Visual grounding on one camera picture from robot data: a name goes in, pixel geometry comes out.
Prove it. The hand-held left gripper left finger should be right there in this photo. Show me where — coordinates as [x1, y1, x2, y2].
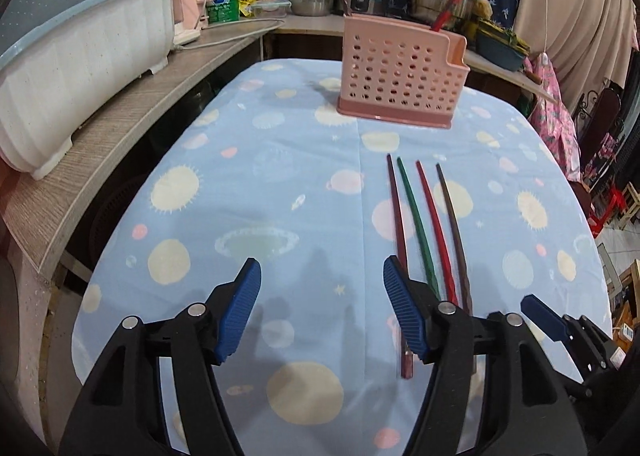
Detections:
[60, 258, 262, 456]

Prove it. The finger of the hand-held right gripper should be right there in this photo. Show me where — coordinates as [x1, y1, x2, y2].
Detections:
[520, 295, 583, 352]

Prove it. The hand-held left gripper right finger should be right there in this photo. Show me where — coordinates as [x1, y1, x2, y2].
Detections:
[384, 256, 586, 456]

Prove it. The dark red chopstick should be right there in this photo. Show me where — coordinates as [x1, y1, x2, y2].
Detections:
[386, 153, 416, 381]

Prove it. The pink perforated utensil holder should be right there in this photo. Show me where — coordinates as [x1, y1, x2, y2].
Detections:
[336, 13, 469, 130]

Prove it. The red plastic stool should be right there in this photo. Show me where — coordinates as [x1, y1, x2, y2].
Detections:
[589, 187, 627, 238]

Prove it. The blue planet print tablecloth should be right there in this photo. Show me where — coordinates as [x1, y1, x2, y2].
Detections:
[71, 57, 615, 456]

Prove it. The dark metal chair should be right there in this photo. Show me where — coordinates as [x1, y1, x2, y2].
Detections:
[579, 85, 624, 179]

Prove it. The pink floral cloth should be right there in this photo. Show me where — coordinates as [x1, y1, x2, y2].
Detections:
[521, 52, 582, 183]

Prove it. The wooden side shelf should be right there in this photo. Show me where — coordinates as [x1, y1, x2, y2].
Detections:
[0, 17, 293, 284]

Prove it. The wooden rear counter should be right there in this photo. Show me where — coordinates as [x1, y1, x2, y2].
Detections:
[272, 13, 563, 104]

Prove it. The blue basin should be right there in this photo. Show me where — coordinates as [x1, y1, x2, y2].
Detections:
[474, 30, 527, 73]

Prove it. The white dish rack tub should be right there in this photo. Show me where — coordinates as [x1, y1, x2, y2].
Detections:
[0, 0, 179, 182]

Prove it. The clear plastic food container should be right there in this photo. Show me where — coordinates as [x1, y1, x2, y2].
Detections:
[246, 0, 292, 20]

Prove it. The green box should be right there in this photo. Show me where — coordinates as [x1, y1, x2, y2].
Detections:
[206, 0, 240, 25]

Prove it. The white power cable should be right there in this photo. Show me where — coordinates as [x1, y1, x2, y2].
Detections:
[171, 17, 282, 53]

